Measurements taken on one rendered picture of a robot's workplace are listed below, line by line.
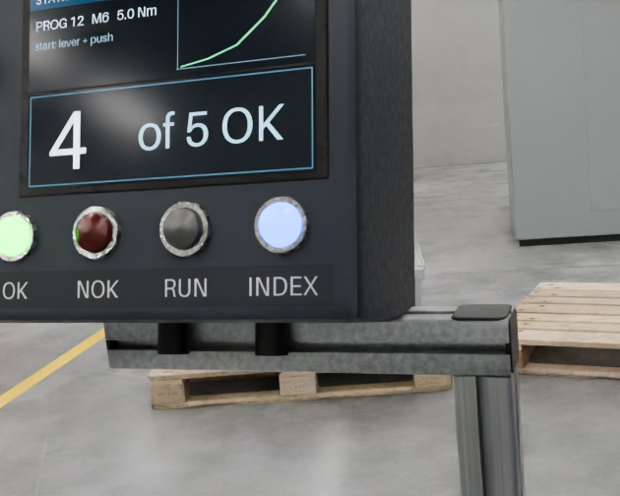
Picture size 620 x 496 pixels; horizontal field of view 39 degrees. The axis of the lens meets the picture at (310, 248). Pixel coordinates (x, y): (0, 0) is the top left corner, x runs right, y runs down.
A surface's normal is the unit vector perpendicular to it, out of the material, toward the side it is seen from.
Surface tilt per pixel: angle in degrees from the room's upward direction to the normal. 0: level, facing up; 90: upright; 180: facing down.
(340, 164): 75
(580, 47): 90
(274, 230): 80
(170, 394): 89
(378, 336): 90
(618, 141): 90
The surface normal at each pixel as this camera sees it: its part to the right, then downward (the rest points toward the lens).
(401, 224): 0.94, -0.03
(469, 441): -0.33, 0.19
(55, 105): -0.35, -0.07
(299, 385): -0.05, 0.18
